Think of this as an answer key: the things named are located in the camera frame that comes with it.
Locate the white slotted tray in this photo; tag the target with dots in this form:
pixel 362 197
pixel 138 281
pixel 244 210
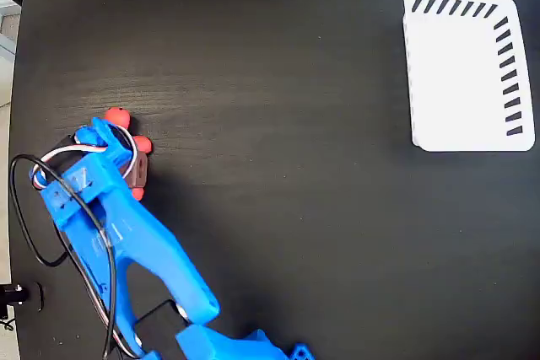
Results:
pixel 451 82

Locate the black table clamp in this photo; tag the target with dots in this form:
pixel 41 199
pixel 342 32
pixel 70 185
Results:
pixel 17 292

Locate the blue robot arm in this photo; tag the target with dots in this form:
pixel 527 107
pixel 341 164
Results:
pixel 143 242

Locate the red turtle toy gold shell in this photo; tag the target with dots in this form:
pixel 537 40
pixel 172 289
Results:
pixel 118 115

